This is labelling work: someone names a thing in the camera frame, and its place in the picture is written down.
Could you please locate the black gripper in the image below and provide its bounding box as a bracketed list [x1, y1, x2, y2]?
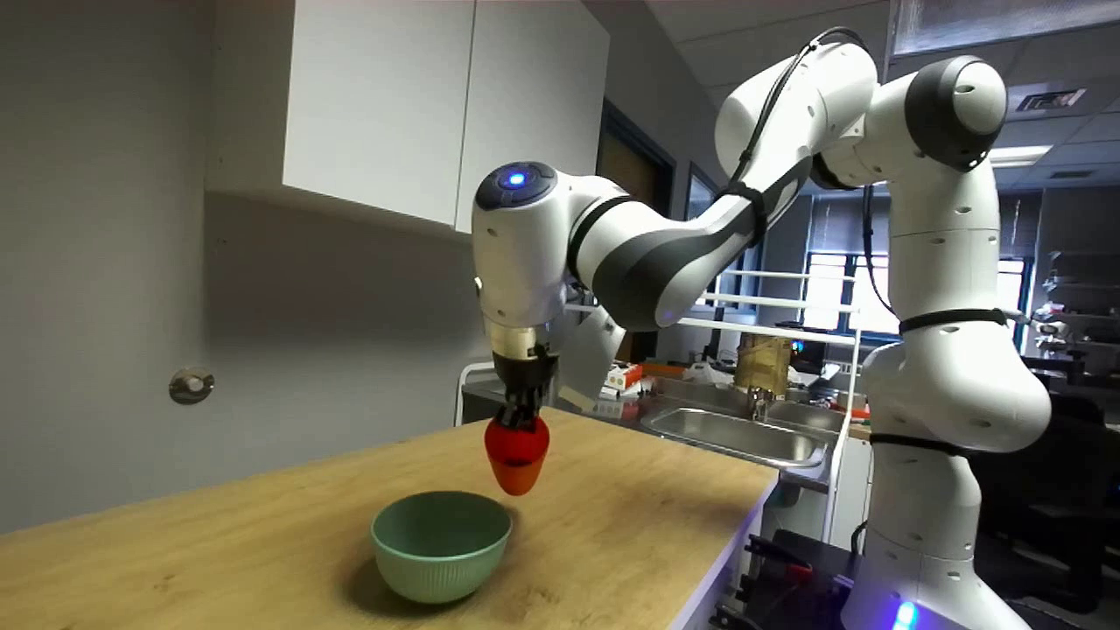
[487, 345, 565, 430]

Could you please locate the red plastic cup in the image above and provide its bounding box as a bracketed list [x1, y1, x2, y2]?
[480, 413, 554, 501]

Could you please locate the green bowl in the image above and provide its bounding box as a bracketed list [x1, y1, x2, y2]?
[368, 486, 517, 610]

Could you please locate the stainless steel sink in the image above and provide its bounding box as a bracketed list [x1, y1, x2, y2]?
[639, 400, 835, 472]

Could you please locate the brown paper towel roll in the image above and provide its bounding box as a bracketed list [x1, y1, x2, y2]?
[734, 331, 799, 395]

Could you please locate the white shelf rack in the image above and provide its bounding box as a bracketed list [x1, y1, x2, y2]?
[676, 263, 906, 354]

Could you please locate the black and red base device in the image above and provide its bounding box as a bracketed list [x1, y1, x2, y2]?
[712, 526, 869, 630]

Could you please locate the white rail on counter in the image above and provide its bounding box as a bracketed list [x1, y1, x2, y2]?
[451, 355, 498, 428]

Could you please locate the white wall cabinet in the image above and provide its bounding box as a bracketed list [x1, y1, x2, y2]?
[207, 0, 612, 239]

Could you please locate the round silver wall knob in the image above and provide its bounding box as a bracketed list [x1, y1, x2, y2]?
[164, 364, 219, 409]

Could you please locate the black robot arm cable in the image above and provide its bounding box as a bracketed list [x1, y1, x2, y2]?
[712, 25, 1018, 451]

